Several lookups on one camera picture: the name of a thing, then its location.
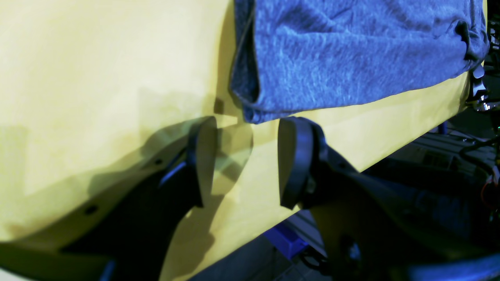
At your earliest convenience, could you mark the grey long-sleeve shirt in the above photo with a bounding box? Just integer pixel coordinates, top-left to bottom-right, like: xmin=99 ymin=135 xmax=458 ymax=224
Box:
xmin=230 ymin=0 xmax=489 ymax=124

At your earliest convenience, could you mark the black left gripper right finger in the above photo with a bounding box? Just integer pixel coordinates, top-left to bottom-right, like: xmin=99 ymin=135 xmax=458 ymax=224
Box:
xmin=277 ymin=117 xmax=499 ymax=281

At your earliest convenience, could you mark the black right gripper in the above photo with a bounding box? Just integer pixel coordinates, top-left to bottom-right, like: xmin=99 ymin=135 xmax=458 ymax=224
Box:
xmin=467 ymin=64 xmax=500 ymax=113

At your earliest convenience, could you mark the yellow table cloth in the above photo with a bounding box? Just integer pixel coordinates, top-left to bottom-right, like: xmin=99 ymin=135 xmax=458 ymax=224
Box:
xmin=1 ymin=0 xmax=468 ymax=281

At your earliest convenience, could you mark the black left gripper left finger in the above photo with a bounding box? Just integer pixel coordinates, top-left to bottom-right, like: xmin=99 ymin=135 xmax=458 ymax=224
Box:
xmin=64 ymin=117 xmax=218 ymax=281

